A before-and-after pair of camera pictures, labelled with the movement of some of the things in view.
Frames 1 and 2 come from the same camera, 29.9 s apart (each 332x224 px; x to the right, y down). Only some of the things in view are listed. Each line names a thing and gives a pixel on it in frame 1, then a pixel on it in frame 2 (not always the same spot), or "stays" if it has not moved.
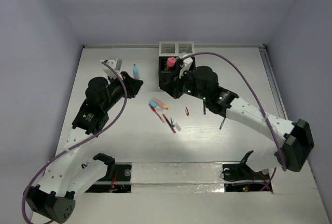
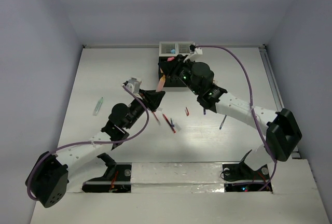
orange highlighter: [161, 104] → [161, 83]
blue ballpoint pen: [221, 126] stays
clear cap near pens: [178, 127] stays
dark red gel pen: [169, 123] stays
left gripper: [132, 85] → [150, 98]
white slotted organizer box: [173, 49] stays
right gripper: [173, 87] → [172, 68]
